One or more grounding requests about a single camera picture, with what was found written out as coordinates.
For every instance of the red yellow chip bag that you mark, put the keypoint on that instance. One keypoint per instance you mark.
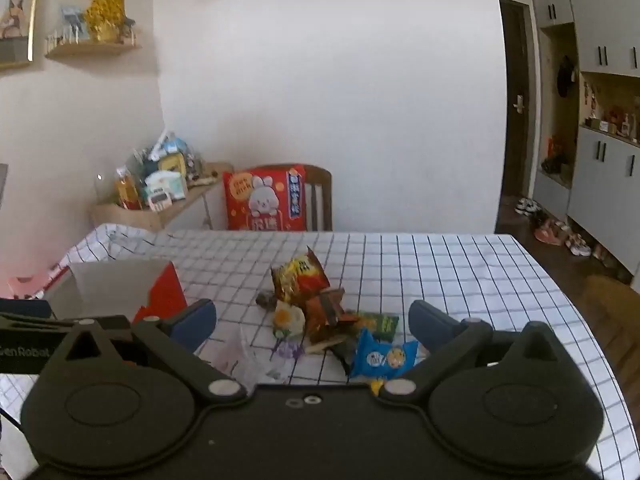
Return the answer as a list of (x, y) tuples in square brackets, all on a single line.
[(300, 279)]

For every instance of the red and white cardboard box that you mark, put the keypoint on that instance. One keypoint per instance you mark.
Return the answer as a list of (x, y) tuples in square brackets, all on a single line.
[(134, 288)]

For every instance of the glass dome jar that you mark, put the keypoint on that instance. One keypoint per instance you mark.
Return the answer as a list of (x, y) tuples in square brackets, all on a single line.
[(105, 184)]

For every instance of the grey white wardrobe cabinet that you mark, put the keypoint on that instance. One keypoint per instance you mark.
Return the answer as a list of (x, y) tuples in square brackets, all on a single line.
[(588, 169)]

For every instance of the dark red snack packet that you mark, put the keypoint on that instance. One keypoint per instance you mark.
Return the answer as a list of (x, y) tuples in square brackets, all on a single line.
[(325, 316)]

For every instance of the blue snack packet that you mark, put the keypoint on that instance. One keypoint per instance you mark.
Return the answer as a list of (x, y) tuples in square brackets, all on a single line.
[(381, 360)]

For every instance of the wooden side cabinet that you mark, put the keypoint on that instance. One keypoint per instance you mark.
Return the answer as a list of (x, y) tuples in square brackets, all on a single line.
[(204, 208)]

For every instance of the framed girl picture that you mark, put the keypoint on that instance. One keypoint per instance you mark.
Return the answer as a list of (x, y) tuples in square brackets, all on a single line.
[(17, 33)]

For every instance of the dark wooden door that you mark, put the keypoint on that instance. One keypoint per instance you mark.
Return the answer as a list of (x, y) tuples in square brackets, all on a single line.
[(517, 86)]

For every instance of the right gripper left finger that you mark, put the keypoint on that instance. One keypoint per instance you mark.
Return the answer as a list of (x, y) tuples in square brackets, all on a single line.
[(193, 325)]

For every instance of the yellow flower ornament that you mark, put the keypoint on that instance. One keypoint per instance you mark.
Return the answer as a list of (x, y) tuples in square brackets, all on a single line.
[(104, 20)]

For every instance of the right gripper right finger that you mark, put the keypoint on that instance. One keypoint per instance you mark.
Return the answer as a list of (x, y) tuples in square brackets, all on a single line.
[(432, 327)]

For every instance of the white digital timer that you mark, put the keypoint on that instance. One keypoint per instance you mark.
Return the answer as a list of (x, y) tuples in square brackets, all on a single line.
[(159, 201)]

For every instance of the purple candy packet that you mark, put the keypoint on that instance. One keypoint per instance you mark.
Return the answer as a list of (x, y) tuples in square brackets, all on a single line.
[(288, 349)]

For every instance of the egg picture snack packet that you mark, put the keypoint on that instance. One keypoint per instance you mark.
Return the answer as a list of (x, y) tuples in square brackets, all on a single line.
[(288, 321)]

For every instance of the small brown candy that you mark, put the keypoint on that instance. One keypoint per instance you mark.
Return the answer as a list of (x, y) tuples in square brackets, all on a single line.
[(266, 300)]

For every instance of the red rabbit cushion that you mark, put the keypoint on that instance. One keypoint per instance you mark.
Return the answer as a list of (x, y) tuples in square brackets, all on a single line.
[(262, 199)]

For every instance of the orange drink bottle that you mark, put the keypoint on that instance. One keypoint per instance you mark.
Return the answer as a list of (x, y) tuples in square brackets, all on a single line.
[(127, 190)]

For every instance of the wall shelf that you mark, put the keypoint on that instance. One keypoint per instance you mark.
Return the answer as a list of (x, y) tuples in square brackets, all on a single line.
[(66, 43)]

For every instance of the tissue pack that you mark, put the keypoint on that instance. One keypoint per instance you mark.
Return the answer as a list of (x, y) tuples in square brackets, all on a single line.
[(173, 183)]

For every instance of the wooden chair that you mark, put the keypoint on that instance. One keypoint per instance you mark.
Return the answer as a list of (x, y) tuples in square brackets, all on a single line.
[(318, 197)]

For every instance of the shoes on floor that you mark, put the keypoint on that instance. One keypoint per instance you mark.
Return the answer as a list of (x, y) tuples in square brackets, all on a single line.
[(551, 231)]

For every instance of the pink cloth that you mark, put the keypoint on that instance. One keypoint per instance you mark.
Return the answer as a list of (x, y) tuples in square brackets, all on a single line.
[(25, 287)]

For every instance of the green snack packet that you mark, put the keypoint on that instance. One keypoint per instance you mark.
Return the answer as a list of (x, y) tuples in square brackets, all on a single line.
[(381, 326)]

